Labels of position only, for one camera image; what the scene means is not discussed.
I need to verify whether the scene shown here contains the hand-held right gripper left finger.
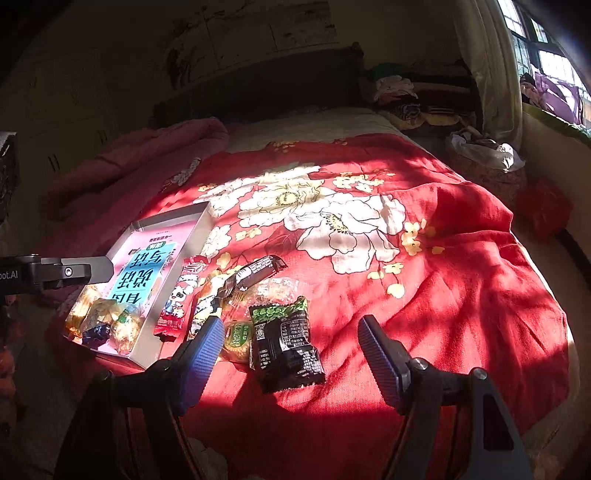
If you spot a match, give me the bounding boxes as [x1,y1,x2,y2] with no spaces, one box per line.
[60,316,227,480]

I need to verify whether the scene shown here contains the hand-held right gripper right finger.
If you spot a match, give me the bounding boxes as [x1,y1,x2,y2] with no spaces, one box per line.
[358,315,532,480]

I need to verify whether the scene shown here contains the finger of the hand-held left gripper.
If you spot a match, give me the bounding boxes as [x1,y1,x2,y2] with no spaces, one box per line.
[41,257,114,289]

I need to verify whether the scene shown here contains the green label pastry packet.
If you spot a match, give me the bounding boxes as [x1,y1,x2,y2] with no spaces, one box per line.
[99,300,139,328]
[221,318,254,365]

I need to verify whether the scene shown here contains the orange clear snack packet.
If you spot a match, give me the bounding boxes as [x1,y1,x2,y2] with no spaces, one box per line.
[65,286,100,335]

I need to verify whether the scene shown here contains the red panda snack packet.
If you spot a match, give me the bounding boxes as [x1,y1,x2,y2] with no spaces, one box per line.
[187,272,227,342]
[153,256,204,342]

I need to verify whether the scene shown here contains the blue snack packet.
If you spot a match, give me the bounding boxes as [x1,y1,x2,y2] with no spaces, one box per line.
[81,323,112,347]

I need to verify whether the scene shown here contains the yellow clear snack packet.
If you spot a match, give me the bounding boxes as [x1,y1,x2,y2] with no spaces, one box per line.
[108,318,144,356]

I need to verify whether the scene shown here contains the black and green snack packet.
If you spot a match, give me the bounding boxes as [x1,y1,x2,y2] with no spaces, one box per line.
[249,295,326,394]

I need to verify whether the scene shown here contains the clear pastry packet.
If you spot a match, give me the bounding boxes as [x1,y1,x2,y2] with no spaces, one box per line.
[240,277,301,319]

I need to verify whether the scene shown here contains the black bar wrapper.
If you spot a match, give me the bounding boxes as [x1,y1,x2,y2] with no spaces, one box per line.
[222,255,288,296]

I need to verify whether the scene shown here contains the red floral blanket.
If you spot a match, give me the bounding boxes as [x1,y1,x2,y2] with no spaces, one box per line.
[60,134,573,467]

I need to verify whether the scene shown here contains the pink book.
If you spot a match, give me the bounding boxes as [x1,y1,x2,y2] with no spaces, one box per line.
[106,219,197,319]

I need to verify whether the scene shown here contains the pink blanket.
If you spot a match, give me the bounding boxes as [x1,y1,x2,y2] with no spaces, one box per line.
[41,117,229,241]

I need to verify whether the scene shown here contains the red cloth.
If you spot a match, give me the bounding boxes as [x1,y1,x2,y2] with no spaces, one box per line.
[515,178,573,238]

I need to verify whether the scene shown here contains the white plastic bag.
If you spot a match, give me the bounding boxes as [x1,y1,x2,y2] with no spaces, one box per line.
[445,127,525,174]

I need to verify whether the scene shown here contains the beige bedsheet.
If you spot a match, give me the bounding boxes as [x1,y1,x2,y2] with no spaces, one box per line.
[226,108,402,153]

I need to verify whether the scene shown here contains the pile of clothes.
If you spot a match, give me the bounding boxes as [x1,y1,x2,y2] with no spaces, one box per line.
[360,60,481,130]

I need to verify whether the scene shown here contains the dark headboard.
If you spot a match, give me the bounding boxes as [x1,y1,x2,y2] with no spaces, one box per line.
[154,44,365,125]

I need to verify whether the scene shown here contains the beige curtain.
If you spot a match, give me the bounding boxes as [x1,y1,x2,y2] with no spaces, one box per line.
[455,0,522,148]

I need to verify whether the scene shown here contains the purple cloth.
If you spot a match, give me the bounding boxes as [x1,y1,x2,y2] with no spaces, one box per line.
[522,71,585,125]

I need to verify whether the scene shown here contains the window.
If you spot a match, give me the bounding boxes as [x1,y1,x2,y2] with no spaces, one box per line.
[496,0,591,139]

